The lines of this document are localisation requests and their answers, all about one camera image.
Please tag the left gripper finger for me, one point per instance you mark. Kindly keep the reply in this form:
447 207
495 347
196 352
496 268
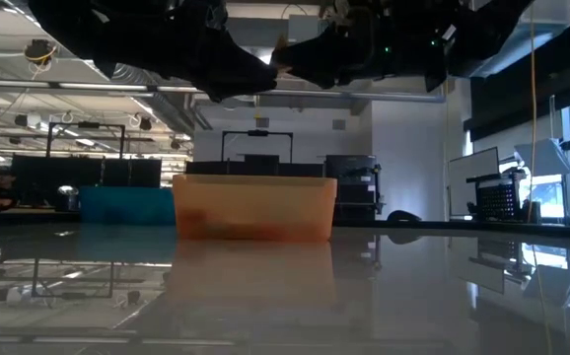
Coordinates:
245 74

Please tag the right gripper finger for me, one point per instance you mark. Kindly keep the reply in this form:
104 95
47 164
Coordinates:
314 56

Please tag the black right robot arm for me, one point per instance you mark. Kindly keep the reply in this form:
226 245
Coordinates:
472 29

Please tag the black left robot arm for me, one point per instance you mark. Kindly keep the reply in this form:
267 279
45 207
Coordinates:
92 29

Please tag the grey ceiling box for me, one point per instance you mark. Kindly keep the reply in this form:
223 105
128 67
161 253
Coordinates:
305 29

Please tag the silver ceiling pipe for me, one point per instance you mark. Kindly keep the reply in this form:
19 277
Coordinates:
364 94

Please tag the black bench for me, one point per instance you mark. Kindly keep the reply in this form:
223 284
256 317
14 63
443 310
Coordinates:
260 165

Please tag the black cabinet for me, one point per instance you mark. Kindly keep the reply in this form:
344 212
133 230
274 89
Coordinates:
351 182

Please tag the orange plastic bin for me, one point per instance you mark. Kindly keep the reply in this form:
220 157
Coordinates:
253 207

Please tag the black monitor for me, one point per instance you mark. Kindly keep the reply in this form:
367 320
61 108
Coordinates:
43 175
132 172

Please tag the black ceiling device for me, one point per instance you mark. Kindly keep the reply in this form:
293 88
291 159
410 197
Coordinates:
38 51

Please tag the white board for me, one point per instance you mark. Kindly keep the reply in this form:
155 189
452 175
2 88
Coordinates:
475 180

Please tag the blue plastic bin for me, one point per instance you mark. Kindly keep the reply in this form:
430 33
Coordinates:
127 206

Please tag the black perforated basket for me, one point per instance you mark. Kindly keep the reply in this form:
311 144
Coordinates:
497 202

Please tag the grey wall vent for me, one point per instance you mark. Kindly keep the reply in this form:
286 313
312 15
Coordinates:
338 124
262 122

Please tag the black rig frame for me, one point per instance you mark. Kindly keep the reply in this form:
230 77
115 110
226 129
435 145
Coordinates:
258 132
85 126

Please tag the black table frame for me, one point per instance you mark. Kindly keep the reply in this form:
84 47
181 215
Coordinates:
462 228

